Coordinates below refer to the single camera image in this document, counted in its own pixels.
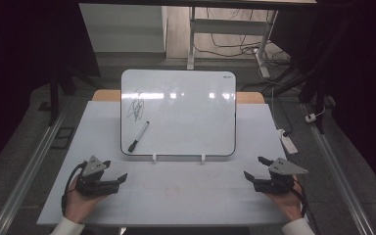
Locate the black curtain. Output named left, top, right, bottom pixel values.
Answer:
left=268, top=0, right=376, bottom=202
left=0, top=0, right=102, bottom=179

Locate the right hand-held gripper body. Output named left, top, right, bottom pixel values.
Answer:
left=254, top=157, right=308, bottom=196

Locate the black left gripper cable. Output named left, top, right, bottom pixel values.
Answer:
left=61, top=161, right=89, bottom=216

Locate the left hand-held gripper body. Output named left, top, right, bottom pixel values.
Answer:
left=74, top=155, right=120, bottom=197

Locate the black metal stand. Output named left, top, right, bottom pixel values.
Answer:
left=47, top=63, right=79, bottom=127

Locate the white metal desk frame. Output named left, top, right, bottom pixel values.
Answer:
left=186, top=6, right=279, bottom=79

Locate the aluminium rail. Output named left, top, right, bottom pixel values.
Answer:
left=302, top=103, right=375, bottom=235
left=0, top=106, right=71, bottom=235

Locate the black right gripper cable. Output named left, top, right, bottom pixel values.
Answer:
left=292, top=177, right=321, bottom=235

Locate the person's left hand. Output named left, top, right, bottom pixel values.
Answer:
left=64, top=180, right=111, bottom=225

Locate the white whiteboard with black rim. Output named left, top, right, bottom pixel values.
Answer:
left=119, top=69, right=238, bottom=157

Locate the white whiteboard stand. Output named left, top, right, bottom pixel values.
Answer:
left=151, top=152, right=208, bottom=165

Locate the white marker pen black cap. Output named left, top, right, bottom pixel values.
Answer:
left=127, top=120, right=151, bottom=154

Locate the person's right hand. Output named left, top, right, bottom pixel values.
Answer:
left=263, top=175, right=305, bottom=225

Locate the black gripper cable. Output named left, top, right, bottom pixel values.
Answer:
left=292, top=177, right=321, bottom=235
left=61, top=161, right=89, bottom=216

